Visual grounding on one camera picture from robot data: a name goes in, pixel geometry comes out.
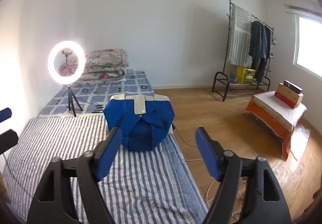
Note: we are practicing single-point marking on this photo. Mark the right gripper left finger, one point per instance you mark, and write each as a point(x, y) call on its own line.
point(53, 200)

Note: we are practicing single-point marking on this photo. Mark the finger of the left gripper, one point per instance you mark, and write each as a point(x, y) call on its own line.
point(5, 114)
point(8, 140)

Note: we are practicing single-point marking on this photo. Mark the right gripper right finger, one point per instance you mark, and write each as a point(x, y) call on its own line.
point(264, 201)

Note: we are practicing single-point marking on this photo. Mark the beige and blue jacket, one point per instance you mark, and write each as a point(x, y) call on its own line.
point(145, 121)

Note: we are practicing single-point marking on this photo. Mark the black clothes rack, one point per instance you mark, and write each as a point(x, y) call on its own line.
point(225, 81)

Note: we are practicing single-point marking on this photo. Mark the dark hanging clothes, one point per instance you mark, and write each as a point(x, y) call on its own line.
point(260, 48)

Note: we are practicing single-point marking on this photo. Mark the black tripod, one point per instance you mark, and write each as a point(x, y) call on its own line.
point(71, 99)

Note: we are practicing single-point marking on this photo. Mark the orange covered bench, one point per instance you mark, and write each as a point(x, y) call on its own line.
point(277, 115)

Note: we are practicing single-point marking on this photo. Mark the blue checked bed sheet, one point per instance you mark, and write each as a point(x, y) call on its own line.
point(93, 98)

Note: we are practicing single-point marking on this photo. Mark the blue striped quilt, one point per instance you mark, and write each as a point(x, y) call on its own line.
point(137, 186)

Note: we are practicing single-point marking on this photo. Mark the floral folded comforter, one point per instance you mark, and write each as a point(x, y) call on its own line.
point(104, 66)

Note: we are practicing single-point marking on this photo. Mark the stacked boxes on bench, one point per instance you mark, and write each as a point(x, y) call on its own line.
point(288, 95)

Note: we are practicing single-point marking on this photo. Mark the yellow box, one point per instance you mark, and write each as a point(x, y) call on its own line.
point(245, 75)

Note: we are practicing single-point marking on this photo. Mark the window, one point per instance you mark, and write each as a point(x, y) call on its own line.
point(307, 54)

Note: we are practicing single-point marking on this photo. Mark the striped hanging cloth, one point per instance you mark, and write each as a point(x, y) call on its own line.
point(239, 36)

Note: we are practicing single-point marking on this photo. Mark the ring light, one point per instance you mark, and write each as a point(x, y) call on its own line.
point(67, 48)

